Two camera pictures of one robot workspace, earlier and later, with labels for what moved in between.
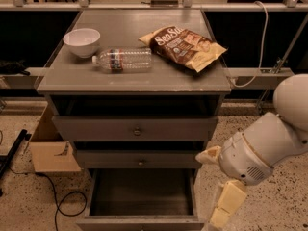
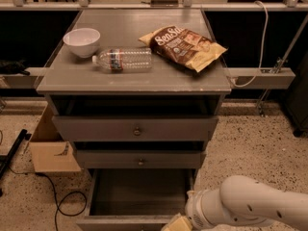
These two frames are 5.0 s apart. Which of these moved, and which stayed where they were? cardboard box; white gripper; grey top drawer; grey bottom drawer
Moved: white gripper
Stayed: cardboard box; grey top drawer; grey bottom drawer
